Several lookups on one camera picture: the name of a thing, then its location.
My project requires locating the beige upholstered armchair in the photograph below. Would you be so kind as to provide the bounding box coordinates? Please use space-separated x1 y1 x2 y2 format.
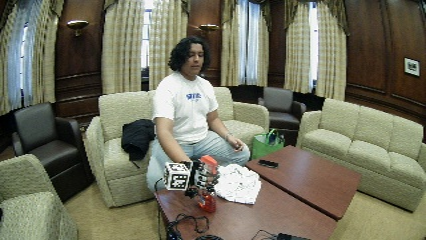
0 153 79 240

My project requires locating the black jacket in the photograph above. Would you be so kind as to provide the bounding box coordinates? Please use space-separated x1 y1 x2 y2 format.
119 118 157 162

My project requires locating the the person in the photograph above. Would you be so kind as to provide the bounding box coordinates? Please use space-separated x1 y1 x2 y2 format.
145 35 251 193

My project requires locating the black device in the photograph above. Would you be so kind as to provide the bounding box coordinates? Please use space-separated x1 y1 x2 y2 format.
275 232 312 240

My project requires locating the beige checked curtain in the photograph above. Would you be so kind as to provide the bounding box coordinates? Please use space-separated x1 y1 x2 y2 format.
147 0 190 91
283 0 312 95
219 0 243 87
0 0 66 116
314 0 348 102
101 0 146 95

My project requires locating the black looped cable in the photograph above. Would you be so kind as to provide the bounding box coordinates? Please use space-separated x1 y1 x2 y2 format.
165 213 210 240

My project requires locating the beige two-seat sofa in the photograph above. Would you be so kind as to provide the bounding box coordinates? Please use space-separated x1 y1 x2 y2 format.
83 87 270 208

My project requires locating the black leather armchair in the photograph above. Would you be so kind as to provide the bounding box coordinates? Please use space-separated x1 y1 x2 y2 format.
257 86 307 132
10 102 95 203

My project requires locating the framed wall picture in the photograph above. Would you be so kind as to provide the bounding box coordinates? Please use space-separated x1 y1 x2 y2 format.
403 57 422 78

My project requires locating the beige three-seat sofa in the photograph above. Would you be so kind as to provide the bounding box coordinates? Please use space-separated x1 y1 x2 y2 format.
295 98 426 213

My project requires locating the white marker cube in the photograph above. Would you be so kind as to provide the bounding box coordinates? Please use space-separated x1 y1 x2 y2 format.
162 161 191 192

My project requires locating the black phone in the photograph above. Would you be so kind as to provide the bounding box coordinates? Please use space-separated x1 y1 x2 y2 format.
257 159 280 169

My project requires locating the green shopping bag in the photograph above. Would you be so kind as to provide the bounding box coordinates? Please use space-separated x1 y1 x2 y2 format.
250 128 286 161

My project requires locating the black glove cable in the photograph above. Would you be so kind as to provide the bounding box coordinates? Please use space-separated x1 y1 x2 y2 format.
153 177 165 240

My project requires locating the white crumpled cloth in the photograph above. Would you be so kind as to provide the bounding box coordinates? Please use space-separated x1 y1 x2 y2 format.
214 163 263 205

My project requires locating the brass wall sconce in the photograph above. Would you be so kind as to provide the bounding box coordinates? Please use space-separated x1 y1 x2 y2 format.
65 19 90 37
197 23 221 34

